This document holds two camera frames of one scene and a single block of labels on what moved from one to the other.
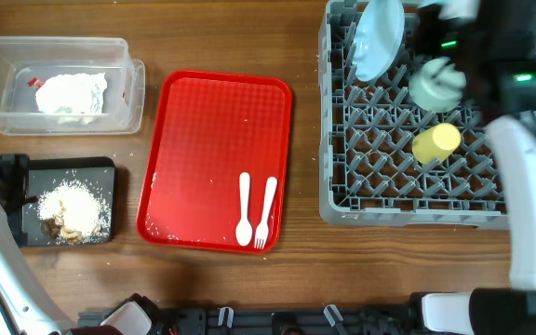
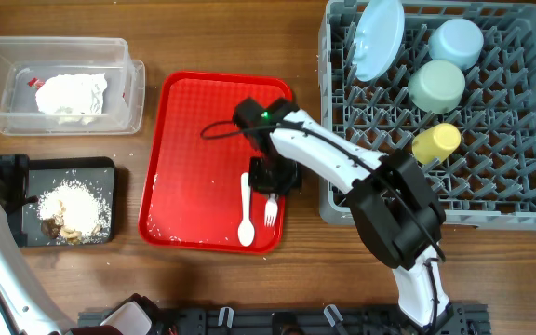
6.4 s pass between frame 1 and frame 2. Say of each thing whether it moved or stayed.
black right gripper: moved
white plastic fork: moved
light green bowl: stayed
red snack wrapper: stayed
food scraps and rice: stayed
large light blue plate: stayed
